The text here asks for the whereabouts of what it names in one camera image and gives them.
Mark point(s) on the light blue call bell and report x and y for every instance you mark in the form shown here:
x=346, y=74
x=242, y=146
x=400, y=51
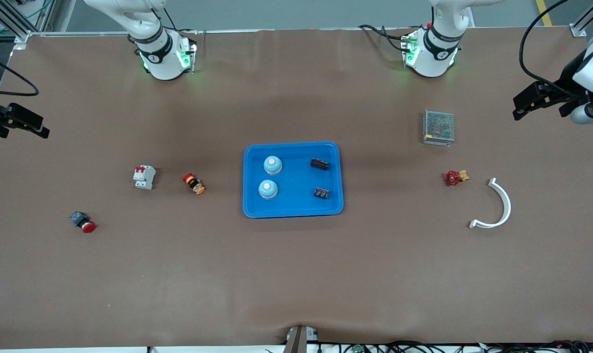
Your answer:
x=272, y=165
x=268, y=189

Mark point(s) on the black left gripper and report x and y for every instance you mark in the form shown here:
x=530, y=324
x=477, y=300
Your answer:
x=567, y=78

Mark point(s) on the metal mesh power supply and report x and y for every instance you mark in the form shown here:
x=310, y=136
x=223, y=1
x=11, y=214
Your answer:
x=438, y=126

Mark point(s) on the grey metal mount bracket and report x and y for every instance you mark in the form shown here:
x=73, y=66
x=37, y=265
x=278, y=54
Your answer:
x=298, y=339

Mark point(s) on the red mushroom button dark body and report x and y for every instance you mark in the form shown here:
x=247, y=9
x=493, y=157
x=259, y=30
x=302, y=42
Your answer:
x=83, y=222

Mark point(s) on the blue plastic tray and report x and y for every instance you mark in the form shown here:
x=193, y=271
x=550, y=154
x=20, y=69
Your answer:
x=296, y=206

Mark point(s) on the red yellow emergency stop button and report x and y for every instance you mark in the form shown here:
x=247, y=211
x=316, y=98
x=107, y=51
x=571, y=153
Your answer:
x=194, y=184

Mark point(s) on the brown cylindrical capacitor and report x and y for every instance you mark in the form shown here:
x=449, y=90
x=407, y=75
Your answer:
x=319, y=164

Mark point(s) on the white circuit breaker red switch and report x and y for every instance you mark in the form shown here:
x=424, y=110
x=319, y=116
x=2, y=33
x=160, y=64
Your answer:
x=144, y=177

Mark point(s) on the aluminium frame corner plate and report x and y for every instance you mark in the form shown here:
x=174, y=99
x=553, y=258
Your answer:
x=578, y=30

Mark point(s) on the small black terminal block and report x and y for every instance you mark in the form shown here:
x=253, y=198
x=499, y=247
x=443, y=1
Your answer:
x=322, y=193

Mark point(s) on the white curved plastic bracket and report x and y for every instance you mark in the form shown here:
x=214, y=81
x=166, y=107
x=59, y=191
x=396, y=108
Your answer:
x=508, y=206

